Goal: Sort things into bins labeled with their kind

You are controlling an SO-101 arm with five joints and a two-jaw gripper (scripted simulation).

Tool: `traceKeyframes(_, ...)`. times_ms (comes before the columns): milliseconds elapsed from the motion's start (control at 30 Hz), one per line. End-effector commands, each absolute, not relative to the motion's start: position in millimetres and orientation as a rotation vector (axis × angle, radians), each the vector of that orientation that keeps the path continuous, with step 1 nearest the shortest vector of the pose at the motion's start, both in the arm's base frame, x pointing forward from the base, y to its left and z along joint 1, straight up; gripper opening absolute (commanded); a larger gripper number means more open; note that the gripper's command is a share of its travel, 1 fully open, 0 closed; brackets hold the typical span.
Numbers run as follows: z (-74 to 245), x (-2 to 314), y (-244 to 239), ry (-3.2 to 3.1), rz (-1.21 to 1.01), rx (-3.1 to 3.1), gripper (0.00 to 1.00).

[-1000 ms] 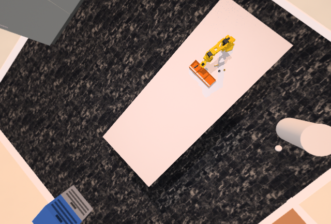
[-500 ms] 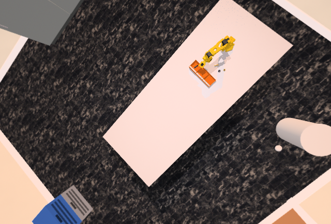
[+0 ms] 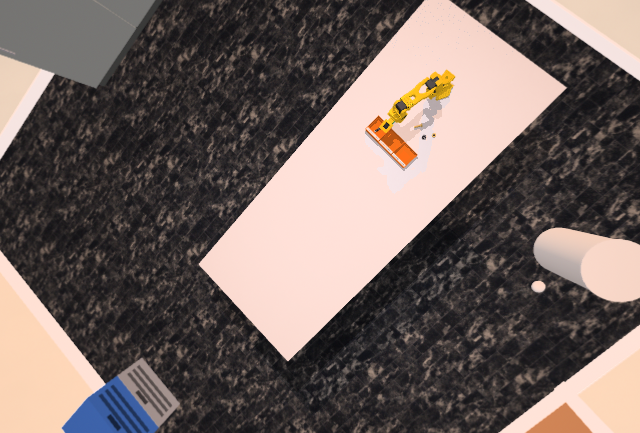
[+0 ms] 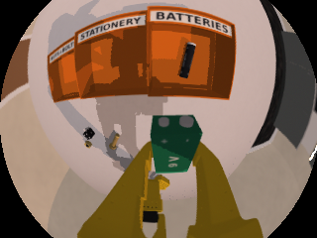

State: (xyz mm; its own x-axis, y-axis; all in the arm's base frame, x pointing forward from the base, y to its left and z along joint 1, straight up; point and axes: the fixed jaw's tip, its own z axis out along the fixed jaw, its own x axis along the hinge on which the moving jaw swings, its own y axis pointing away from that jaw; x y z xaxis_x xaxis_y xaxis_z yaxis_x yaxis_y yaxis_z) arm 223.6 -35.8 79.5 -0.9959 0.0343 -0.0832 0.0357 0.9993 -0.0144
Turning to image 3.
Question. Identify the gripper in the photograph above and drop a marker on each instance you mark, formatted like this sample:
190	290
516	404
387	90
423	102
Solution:
387	124

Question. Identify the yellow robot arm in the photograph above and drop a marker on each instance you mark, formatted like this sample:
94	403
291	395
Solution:
435	87

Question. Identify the orange labelled storage bins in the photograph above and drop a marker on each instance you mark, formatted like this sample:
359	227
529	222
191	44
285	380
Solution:
391	142

